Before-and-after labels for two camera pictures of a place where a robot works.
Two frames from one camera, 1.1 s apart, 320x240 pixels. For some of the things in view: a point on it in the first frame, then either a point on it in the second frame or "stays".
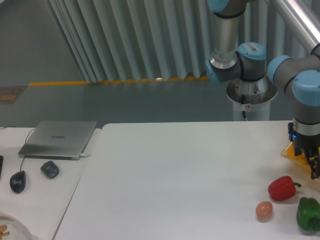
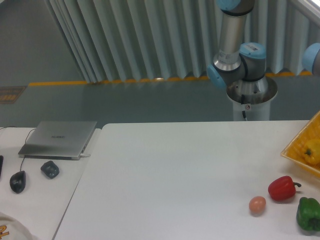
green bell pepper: [308, 213] stays
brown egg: [264, 208] → [257, 205]
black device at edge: [1, 161] stays
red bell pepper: [282, 188] stays
